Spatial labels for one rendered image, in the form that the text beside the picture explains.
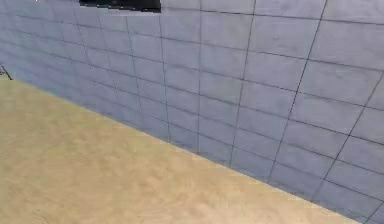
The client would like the thin black leg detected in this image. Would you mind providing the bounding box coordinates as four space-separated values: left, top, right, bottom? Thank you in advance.
0 64 13 81

